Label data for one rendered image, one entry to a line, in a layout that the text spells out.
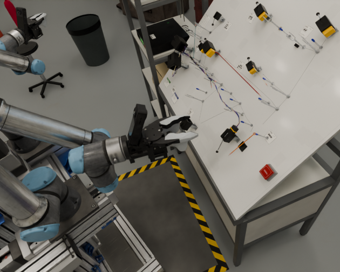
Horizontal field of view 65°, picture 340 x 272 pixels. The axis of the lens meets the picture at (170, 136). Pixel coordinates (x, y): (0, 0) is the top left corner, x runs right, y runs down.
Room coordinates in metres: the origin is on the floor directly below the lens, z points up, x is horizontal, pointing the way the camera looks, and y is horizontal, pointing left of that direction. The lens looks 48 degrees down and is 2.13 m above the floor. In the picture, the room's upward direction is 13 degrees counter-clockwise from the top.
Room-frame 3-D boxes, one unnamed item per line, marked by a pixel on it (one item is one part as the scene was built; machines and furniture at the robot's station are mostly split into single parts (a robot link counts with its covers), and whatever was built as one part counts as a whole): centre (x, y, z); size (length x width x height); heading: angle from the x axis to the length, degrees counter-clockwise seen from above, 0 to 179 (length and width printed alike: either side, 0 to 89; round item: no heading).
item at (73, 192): (0.61, 0.51, 1.21); 0.15 x 0.15 x 0.10
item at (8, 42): (1.34, 0.70, 1.56); 0.11 x 0.08 x 0.09; 144
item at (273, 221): (1.14, -0.44, 0.60); 1.17 x 0.58 x 0.40; 11
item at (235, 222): (1.08, -0.13, 0.83); 1.18 x 0.06 x 0.06; 11
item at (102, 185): (0.51, 0.23, 1.46); 0.11 x 0.08 x 0.11; 4
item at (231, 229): (0.81, -0.20, 0.60); 0.55 x 0.03 x 0.39; 11
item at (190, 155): (1.35, -0.10, 0.60); 0.55 x 0.02 x 0.39; 11
